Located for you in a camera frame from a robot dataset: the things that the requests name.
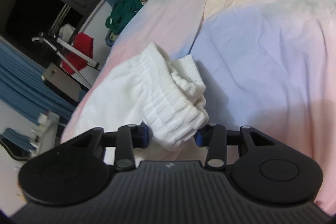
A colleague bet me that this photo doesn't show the white track pants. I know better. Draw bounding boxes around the white track pants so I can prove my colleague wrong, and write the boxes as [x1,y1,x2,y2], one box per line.
[67,43,209,163]

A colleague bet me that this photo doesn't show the wavy black frame mirror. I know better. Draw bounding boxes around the wavy black frame mirror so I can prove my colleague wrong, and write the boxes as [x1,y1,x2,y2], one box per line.
[1,128,35,161]

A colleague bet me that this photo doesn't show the garment steamer stand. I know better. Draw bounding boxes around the garment steamer stand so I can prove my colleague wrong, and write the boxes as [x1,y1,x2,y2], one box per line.
[31,32,103,89]

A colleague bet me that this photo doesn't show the green hoodie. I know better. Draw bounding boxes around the green hoodie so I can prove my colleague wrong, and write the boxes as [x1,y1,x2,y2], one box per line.
[105,0,143,35]

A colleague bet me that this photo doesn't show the left blue curtain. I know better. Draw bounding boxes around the left blue curtain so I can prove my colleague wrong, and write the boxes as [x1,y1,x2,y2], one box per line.
[0,42,75,124]

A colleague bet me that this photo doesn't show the dark window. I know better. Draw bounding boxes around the dark window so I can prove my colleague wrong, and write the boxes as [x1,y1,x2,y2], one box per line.
[1,0,101,67]

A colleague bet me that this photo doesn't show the pastel tie-dye bed sheet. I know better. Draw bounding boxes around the pastel tie-dye bed sheet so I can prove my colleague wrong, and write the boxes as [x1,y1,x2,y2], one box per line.
[62,0,335,214]

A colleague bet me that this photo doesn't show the white dressing table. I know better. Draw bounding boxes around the white dressing table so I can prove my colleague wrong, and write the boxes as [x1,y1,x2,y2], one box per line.
[1,112,59,216]

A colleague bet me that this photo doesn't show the red garment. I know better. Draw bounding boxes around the red garment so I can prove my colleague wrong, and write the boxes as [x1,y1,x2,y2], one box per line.
[60,32,95,76]

